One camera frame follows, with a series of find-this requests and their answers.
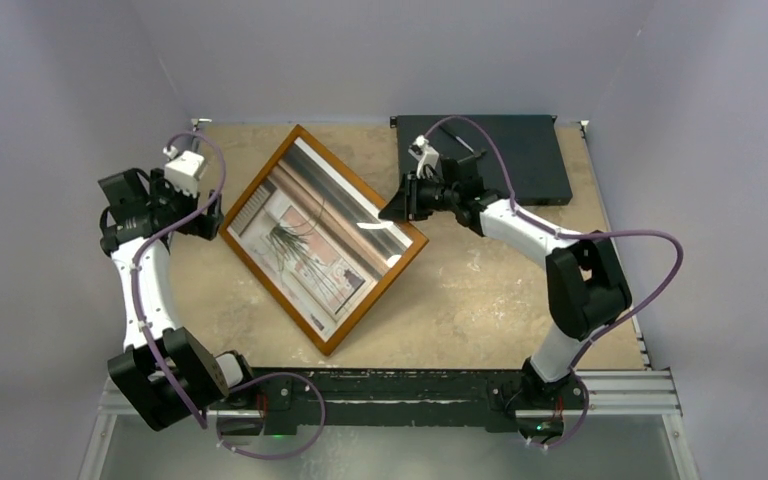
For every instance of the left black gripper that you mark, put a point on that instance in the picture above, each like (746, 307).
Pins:
(204, 225)

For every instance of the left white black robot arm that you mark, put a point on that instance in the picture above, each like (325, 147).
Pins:
(163, 371)

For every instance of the glossy plant photo print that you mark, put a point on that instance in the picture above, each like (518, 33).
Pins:
(318, 238)

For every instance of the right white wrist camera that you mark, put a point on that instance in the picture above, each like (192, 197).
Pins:
(426, 155)

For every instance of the dark flat equipment case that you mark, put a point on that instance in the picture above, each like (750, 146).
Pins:
(528, 144)

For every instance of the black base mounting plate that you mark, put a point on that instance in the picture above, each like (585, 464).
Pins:
(496, 400)

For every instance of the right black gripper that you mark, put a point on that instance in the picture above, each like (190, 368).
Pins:
(406, 204)

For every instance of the brown wooden picture frame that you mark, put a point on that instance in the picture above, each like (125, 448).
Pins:
(331, 344)

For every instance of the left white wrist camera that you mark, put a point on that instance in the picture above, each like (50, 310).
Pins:
(183, 170)

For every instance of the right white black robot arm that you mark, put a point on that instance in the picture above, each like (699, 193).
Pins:
(586, 288)

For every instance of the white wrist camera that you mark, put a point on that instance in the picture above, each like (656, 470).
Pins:
(426, 155)
(183, 170)

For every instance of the small black handled hammer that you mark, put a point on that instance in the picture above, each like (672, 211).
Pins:
(476, 153)

